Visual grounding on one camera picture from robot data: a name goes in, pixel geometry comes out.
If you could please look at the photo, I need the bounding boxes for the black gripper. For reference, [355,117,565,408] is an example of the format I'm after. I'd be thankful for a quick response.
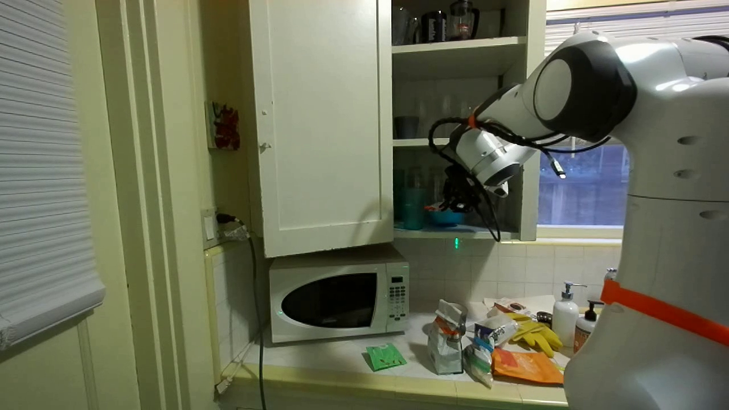
[441,163,490,217]

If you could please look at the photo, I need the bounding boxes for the blue bowl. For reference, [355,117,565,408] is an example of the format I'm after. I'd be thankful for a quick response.
[421,205,470,230]

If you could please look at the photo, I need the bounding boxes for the teal cup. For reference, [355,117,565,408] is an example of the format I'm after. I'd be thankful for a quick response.
[399,185,427,233]

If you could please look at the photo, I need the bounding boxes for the window pane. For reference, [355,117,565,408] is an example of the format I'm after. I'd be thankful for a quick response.
[536,138,630,230]

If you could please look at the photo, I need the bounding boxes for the white orange coffee bag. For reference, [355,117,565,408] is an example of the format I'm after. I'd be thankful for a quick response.
[427,296,470,376]

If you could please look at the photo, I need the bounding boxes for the white upper cabinet door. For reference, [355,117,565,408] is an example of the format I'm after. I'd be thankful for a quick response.
[248,0,397,259]

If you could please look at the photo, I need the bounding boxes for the clear zip bag green seal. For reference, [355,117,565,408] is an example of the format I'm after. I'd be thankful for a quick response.
[463,315,520,390]

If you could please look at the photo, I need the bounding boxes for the yellow rubber glove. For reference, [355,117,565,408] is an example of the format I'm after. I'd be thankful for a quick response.
[509,315,565,359]

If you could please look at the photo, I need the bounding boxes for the white pump soap bottle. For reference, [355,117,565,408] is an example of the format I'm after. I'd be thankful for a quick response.
[551,281,583,350]

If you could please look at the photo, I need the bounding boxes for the dark jars on shelf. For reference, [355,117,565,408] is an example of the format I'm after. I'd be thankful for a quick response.
[394,0,506,46]

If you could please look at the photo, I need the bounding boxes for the white microwave oven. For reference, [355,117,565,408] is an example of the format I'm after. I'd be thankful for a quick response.
[266,257,412,348]

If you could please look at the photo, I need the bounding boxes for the green sponge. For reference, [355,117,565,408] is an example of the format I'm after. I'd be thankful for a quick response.
[362,342,411,373]

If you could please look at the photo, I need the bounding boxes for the small dark-top pump bottle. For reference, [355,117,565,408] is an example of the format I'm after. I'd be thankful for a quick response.
[575,298,601,356]

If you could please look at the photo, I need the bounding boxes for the orange snack bag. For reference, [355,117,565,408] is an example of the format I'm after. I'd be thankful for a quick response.
[490,345,565,388]

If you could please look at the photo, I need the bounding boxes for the white window blind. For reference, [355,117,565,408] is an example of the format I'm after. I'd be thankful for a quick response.
[0,0,109,356]

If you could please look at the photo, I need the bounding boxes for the white open wall cabinet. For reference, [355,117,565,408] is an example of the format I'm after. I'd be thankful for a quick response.
[390,0,548,244]

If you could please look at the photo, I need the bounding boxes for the orange strap on robot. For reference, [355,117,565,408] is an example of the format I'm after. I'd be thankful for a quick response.
[599,275,729,348]

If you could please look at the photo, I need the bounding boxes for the black power cord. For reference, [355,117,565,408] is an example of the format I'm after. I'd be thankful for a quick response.
[245,235,268,410]

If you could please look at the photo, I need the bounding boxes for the red wall decoration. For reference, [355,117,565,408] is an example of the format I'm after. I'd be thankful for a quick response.
[209,101,243,152]

